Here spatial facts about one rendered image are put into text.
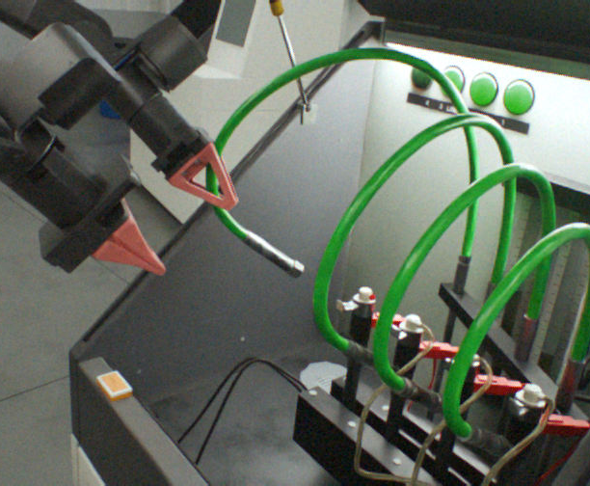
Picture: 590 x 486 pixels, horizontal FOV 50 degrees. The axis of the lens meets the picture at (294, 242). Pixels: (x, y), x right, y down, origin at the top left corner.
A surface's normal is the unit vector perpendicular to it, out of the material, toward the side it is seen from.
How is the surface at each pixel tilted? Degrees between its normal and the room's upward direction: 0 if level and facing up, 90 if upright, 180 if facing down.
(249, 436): 0
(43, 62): 63
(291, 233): 90
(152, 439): 0
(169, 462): 0
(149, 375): 90
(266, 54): 90
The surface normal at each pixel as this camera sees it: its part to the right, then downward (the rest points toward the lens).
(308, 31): 0.50, 0.37
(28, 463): 0.10, -0.92
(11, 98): -0.10, -0.03
